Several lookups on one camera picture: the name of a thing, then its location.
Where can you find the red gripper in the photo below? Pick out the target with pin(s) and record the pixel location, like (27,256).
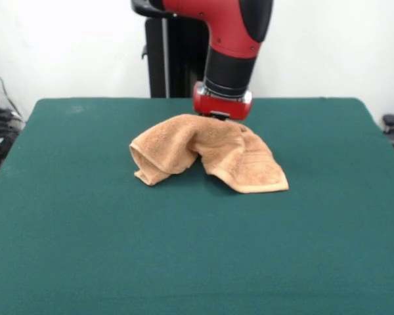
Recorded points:
(223,108)

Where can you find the tan terry towel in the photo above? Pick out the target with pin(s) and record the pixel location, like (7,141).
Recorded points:
(216,147)

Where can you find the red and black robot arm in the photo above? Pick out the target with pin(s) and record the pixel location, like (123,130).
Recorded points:
(230,26)

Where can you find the dark green table cloth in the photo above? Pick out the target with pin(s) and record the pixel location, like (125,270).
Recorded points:
(118,246)

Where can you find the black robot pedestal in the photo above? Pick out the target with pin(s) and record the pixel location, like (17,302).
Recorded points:
(180,65)

